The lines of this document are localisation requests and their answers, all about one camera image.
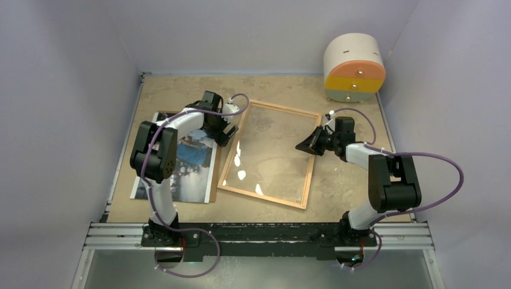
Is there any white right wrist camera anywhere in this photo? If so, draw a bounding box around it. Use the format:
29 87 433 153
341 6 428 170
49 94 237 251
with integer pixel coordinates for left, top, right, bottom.
324 110 336 132

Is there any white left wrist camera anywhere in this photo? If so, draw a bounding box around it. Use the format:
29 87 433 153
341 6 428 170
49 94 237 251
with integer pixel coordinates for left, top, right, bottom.
222 103 240 117

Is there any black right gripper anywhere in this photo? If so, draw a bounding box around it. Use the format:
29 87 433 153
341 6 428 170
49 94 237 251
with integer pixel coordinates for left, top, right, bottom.
296 125 340 157

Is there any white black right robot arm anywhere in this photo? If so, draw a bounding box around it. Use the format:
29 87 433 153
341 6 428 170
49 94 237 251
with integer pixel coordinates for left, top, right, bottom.
295 116 422 245

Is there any light wooden picture frame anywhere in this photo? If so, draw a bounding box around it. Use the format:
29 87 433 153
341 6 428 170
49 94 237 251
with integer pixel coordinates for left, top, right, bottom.
218 101 322 210

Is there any printed colour photo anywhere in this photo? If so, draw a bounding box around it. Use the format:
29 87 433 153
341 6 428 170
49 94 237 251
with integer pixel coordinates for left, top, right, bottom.
130 111 219 204

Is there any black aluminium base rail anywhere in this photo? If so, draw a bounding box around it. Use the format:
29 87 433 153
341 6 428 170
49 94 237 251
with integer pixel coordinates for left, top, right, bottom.
81 222 435 262

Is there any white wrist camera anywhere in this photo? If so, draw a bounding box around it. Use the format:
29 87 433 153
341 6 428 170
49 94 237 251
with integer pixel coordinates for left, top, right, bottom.
222 103 240 117
324 110 336 132

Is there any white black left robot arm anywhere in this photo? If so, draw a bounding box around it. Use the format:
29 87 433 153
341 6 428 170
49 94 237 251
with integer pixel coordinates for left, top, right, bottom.
130 91 246 246

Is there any round white drawer cabinet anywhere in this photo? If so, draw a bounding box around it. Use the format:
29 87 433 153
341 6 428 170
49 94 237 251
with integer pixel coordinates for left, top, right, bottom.
323 33 386 103

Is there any brown cardboard backing board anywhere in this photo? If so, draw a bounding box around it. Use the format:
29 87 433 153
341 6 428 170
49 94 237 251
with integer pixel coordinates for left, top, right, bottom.
171 129 221 204

